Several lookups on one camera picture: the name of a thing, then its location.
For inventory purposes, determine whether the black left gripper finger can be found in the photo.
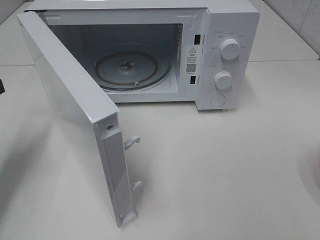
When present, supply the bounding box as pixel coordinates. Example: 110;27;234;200
0;79;5;95

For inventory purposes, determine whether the white microwave door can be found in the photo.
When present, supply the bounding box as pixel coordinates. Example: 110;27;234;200
17;11;142;227

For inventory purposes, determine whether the round white door button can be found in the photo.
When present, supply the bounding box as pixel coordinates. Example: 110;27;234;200
210;94;226;107

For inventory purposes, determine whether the white microwave knob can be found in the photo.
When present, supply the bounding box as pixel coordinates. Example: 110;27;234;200
213;71;233;90
219;37;241;60

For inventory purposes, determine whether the glass microwave turntable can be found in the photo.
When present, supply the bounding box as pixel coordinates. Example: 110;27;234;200
95;51;171;91

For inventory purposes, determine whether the white warning label sticker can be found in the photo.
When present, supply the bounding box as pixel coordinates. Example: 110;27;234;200
184;45;201;75

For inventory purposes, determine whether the white microwave oven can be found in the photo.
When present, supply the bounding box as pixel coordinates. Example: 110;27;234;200
22;0;260;111

